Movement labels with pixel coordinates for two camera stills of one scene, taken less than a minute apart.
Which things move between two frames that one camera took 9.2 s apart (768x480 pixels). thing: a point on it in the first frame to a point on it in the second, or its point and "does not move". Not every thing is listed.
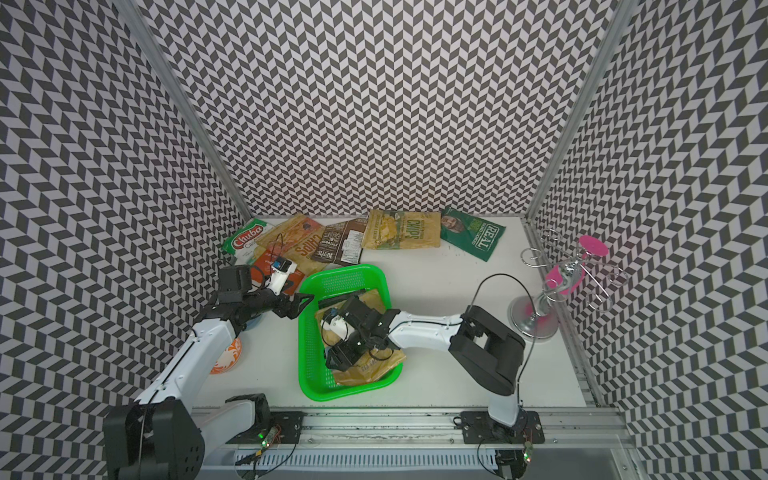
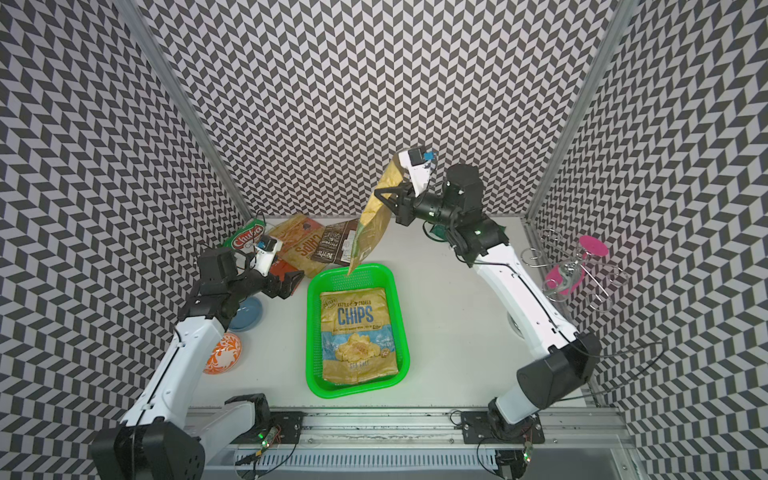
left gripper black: [283, 310] to [287, 285]
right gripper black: [341, 355] to [405, 194]
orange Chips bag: [298, 237] does not move
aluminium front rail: [592, 428] does not move
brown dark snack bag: [341, 243] does not move
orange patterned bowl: [228, 358] does not move
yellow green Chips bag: [386, 230] to [376, 214]
